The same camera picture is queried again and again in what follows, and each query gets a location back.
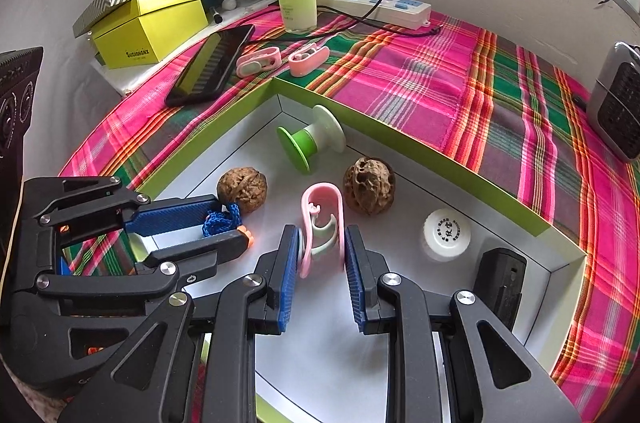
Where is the pink green plaid tablecloth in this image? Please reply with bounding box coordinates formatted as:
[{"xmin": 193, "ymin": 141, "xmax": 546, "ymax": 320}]
[{"xmin": 57, "ymin": 8, "xmax": 640, "ymax": 423}]

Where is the green and white spool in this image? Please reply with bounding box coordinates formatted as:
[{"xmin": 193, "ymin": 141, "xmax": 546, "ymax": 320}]
[{"xmin": 276, "ymin": 105, "xmax": 346, "ymax": 175}]

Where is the pink and white clip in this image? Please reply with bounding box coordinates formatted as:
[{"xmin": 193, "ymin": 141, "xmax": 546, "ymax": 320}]
[
  {"xmin": 288, "ymin": 43, "xmax": 331, "ymax": 77},
  {"xmin": 236, "ymin": 48, "xmax": 282, "ymax": 78}
]

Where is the blue braided cord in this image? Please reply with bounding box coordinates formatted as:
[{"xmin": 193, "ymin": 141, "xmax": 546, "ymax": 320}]
[{"xmin": 201, "ymin": 203, "xmax": 256, "ymax": 250}]

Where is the black rectangular block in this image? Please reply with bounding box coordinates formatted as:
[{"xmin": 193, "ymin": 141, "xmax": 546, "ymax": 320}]
[{"xmin": 472, "ymin": 248, "xmax": 528, "ymax": 331}]

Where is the green and white cardboard box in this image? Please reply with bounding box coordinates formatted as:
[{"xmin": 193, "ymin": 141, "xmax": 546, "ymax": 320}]
[{"xmin": 132, "ymin": 75, "xmax": 588, "ymax": 423}]

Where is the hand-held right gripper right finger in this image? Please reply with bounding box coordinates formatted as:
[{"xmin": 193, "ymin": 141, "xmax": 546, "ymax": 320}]
[{"xmin": 344, "ymin": 224, "xmax": 583, "ymax": 423}]

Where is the white power strip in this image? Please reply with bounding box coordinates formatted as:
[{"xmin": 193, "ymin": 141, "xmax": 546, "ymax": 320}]
[{"xmin": 314, "ymin": 0, "xmax": 432, "ymax": 30}]

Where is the brown walnut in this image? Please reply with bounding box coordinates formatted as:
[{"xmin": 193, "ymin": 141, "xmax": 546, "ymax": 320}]
[
  {"xmin": 342, "ymin": 157, "xmax": 397, "ymax": 216},
  {"xmin": 216, "ymin": 168, "xmax": 268, "ymax": 215}
]

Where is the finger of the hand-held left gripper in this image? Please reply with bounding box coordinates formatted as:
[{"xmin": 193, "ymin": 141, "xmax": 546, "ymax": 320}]
[
  {"xmin": 31, "ymin": 176, "xmax": 223, "ymax": 239},
  {"xmin": 34, "ymin": 230, "xmax": 252, "ymax": 305}
]

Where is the white bottle cap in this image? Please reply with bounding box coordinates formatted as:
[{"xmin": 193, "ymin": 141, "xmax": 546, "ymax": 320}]
[{"xmin": 422, "ymin": 209, "xmax": 473, "ymax": 264}]

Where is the black smartphone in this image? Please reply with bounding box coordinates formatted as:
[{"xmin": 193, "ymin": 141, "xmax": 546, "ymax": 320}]
[{"xmin": 165, "ymin": 24, "xmax": 256, "ymax": 108}]

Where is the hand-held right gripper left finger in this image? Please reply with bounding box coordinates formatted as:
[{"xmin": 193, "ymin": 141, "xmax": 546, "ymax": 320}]
[{"xmin": 57, "ymin": 224, "xmax": 301, "ymax": 423}]

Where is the yellow cardboard box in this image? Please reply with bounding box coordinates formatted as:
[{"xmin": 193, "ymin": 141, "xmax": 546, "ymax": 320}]
[{"xmin": 91, "ymin": 0, "xmax": 210, "ymax": 70}]

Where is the pink loop clip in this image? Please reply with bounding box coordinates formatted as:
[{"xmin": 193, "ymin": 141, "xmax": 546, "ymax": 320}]
[{"xmin": 298, "ymin": 184, "xmax": 346, "ymax": 279}]

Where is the grey small heater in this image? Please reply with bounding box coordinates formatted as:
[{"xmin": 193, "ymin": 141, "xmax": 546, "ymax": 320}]
[{"xmin": 584, "ymin": 42, "xmax": 640, "ymax": 161}]

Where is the black patterned device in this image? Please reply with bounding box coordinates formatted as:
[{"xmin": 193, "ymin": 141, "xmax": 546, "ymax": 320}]
[{"xmin": 0, "ymin": 47, "xmax": 45, "ymax": 224}]

